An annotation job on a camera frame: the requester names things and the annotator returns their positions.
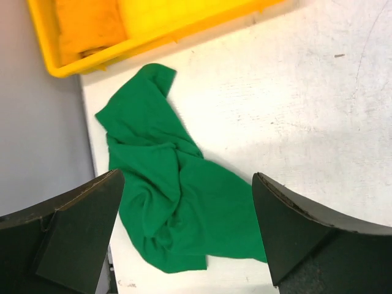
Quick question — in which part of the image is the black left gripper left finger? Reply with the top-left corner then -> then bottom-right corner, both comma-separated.
1,170 -> 124,293

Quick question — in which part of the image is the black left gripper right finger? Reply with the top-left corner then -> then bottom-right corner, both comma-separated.
252,173 -> 391,293

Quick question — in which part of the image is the green t-shirt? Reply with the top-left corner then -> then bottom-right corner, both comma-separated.
96,64 -> 266,273

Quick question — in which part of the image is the yellow plastic bin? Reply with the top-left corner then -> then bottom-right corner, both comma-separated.
28,0 -> 277,78

